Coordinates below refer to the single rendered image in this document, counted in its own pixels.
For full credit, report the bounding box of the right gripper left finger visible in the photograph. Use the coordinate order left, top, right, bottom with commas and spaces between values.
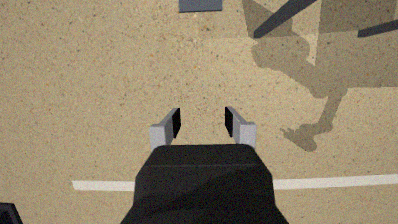
149, 107, 182, 151

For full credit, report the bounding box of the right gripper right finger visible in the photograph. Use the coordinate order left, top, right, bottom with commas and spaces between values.
224, 106, 257, 149

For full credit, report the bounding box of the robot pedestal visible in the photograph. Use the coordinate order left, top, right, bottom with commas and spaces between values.
178, 0, 223, 14

